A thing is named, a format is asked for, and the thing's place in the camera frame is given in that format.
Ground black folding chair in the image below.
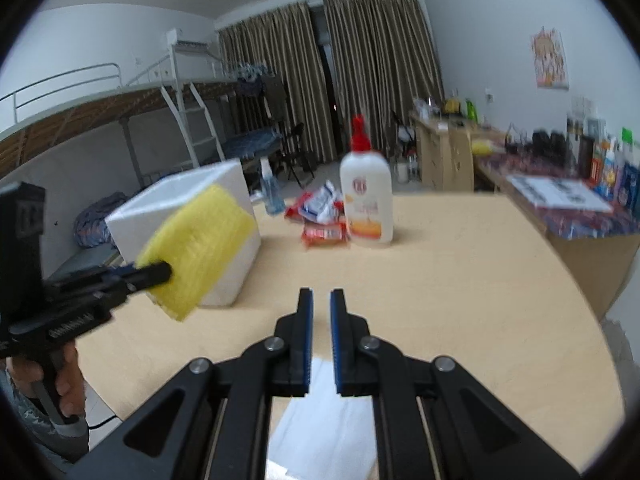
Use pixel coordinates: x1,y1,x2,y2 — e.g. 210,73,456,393
280,122,317,187

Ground desk with patterned mat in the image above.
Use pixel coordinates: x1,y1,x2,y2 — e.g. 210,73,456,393
472,130,640,322

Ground black headphones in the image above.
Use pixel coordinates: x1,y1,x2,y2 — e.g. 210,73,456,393
532,130,569,159

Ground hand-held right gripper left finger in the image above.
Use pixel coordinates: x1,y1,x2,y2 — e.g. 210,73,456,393
70,287,315,480

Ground white bed ladder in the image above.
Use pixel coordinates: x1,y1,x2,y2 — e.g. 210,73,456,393
160,82,226,167

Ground white foam box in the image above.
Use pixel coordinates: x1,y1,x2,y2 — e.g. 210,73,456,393
104,159,262,308

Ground blue bedding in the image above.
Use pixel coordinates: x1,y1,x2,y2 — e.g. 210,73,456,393
222,127,284,159

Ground light wooden chair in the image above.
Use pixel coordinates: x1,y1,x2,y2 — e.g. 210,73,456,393
440,125,476,192

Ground black cable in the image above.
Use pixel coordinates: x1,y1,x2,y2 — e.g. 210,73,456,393
86,411,122,432

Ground pink cartoon wall poster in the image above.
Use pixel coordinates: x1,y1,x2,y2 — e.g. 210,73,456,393
531,26,571,91

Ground row of toiletry bottles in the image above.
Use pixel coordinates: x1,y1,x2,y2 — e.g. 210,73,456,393
565,110,640,212

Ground white metal bunk bed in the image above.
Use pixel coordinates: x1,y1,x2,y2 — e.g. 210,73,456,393
0,45,226,281
215,57,284,172

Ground light wooden desk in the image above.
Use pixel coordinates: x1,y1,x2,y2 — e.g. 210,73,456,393
410,110,451,192

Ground hanging dark clothes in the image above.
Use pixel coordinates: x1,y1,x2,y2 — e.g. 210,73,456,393
235,62,292,127

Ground white pump lotion bottle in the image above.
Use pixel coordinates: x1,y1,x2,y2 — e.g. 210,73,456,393
340,115,394,249

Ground red bread packet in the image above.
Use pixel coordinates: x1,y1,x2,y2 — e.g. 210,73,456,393
301,222,347,249

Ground person's left hand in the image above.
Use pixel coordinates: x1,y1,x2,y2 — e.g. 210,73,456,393
7,345,89,422

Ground blue patterned quilt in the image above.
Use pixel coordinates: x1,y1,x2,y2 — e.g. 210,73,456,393
75,191,129,249

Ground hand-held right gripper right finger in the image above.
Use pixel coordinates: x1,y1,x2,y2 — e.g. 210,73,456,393
329,287,583,480

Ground red blue white snack packet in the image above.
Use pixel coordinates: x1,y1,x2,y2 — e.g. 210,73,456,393
304,180,344,224

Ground white printed paper sheet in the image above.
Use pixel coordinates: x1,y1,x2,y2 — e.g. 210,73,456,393
506,174,614,212

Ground person's left forearm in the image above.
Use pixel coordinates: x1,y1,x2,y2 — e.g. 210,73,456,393
0,372,92,472

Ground white tissue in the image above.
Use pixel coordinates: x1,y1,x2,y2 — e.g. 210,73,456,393
265,355,382,480

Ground brown striped curtain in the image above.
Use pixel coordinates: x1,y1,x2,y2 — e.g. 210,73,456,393
322,0,445,159
217,2,337,164

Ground yellow foam net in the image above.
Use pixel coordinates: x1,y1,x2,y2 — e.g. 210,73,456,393
136,184,257,322

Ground clear blue spray bottle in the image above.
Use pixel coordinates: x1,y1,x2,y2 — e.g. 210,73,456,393
260,157,286,216

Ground white air conditioner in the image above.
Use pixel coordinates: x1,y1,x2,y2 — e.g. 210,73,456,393
165,28,209,54

